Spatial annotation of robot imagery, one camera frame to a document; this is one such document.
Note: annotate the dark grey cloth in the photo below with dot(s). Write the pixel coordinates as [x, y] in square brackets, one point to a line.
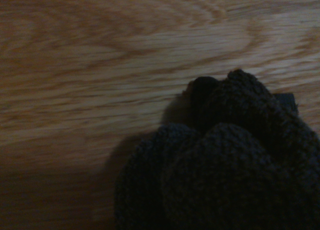
[225, 170]

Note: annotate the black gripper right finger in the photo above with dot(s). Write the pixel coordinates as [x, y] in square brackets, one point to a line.
[287, 101]

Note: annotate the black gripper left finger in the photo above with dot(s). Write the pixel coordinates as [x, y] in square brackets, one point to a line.
[201, 97]

